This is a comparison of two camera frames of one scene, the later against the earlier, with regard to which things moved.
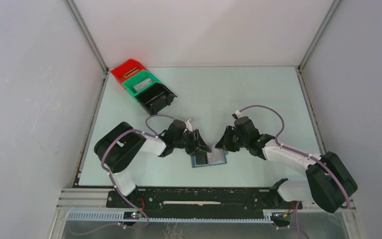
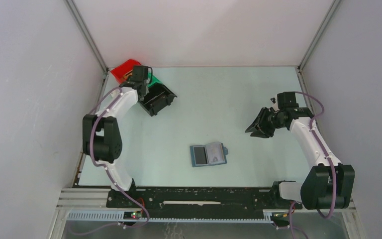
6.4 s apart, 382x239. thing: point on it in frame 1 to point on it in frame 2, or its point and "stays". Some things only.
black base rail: x=269 y=200 stays
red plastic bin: x=119 y=71 stays
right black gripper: x=224 y=143 to x=264 y=131
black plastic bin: x=156 y=97 stays
